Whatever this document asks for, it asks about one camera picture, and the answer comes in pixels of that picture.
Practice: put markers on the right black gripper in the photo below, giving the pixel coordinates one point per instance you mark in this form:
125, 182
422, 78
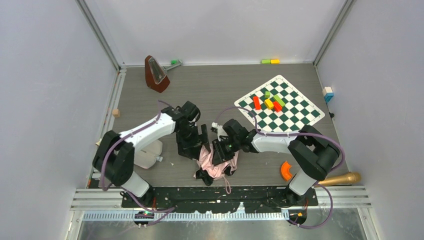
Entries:
219, 153

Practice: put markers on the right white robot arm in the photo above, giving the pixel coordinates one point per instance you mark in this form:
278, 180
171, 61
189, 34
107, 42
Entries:
315, 153

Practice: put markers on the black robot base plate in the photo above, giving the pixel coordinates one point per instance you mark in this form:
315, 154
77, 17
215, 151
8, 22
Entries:
215, 199

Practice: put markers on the long green block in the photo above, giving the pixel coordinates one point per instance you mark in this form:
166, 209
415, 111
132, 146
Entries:
278, 100

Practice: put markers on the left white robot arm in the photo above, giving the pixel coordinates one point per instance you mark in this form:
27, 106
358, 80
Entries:
115, 156

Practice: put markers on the brown wooden metronome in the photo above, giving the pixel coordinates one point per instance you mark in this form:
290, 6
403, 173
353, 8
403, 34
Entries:
155, 76

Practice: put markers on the orange curved block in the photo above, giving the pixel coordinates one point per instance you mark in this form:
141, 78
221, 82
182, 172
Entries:
285, 171

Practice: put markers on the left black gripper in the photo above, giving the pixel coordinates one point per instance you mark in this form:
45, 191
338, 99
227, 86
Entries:
191, 151

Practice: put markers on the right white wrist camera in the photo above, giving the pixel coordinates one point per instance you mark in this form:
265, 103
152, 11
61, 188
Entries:
218, 129

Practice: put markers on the small red block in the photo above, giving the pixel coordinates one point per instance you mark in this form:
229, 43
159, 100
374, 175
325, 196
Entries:
277, 107

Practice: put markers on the pink and black folding umbrella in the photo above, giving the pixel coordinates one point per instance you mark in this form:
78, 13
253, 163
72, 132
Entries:
209, 173

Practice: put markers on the green white chessboard mat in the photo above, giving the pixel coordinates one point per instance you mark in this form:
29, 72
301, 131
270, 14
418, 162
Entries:
297, 112

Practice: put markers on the yellow block on chessboard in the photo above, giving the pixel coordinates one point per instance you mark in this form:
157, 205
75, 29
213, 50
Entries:
269, 104

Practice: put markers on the blue and white block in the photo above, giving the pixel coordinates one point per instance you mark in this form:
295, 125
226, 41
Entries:
328, 94

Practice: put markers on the long red block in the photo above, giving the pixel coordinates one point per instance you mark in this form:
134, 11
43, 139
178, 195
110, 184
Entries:
257, 103

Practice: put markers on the small wooden cube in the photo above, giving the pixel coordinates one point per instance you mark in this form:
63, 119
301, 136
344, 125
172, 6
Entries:
116, 113

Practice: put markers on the green block at wall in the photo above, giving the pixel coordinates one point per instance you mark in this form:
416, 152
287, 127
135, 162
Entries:
265, 61

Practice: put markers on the small white chess piece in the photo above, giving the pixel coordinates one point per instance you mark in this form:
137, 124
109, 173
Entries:
98, 143

